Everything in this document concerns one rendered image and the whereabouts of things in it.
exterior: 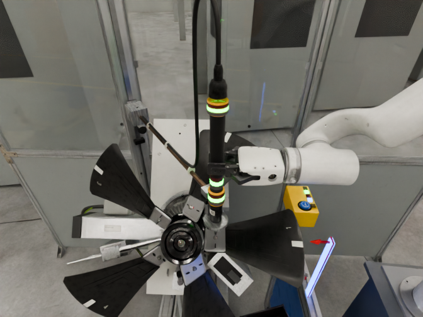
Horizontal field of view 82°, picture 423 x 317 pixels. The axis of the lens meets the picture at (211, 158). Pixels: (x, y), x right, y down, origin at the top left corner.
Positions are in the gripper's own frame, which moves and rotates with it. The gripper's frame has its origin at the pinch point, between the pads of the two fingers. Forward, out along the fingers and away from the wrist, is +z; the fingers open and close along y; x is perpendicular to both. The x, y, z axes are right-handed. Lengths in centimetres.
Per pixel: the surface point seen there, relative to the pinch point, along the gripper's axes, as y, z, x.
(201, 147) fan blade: 21.7, 5.0, -9.9
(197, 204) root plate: 5.4, 5.2, -19.8
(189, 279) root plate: -9.3, 6.9, -35.9
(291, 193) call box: 32, -33, -39
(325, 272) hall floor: 58, -87, -146
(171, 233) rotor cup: -3.2, 12.0, -23.0
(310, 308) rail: -5, -36, -60
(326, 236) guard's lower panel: 70, -83, -117
